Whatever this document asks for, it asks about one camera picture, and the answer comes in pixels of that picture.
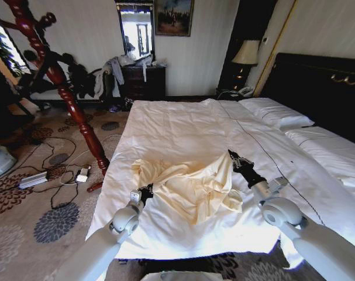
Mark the white desk telephone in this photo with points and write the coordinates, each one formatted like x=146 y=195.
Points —
x=246 y=91

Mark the dark bedside nightstand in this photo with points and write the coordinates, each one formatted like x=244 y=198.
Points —
x=228 y=93

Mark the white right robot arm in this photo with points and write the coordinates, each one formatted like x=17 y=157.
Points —
x=306 y=243

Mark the grey power strip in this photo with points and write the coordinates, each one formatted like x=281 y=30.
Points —
x=33 y=179

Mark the red wooden coat rack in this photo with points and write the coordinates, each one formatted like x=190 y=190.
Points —
x=66 y=93

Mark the dark wooden headboard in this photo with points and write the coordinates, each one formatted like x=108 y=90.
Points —
x=317 y=87

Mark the white robot front shell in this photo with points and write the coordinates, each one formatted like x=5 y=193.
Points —
x=177 y=276

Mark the white bed duvet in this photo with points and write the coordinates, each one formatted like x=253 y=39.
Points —
x=194 y=131

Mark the white power adapter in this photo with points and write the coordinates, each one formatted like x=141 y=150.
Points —
x=83 y=174

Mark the white rounded floor device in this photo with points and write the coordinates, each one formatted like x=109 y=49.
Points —
x=0 y=162

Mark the framed painting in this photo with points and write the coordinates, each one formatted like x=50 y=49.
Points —
x=173 y=17

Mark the cream yellow garment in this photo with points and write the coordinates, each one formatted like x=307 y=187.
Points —
x=192 y=187

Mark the dark wooden dresser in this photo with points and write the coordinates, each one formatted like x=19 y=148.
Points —
x=145 y=83

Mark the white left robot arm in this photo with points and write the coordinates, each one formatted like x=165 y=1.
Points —
x=101 y=251

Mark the wall mirror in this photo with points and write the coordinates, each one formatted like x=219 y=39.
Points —
x=136 y=32

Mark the grey clothing on dresser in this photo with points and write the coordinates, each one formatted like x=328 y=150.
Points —
x=117 y=68

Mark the cream shade table lamp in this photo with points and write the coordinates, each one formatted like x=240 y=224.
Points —
x=246 y=54

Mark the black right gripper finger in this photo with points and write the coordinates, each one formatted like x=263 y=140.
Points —
x=232 y=156
x=244 y=160

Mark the white pillow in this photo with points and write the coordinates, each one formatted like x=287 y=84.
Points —
x=275 y=112
x=335 y=149

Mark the bench with piled clothes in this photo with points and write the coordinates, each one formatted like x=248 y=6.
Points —
x=77 y=82

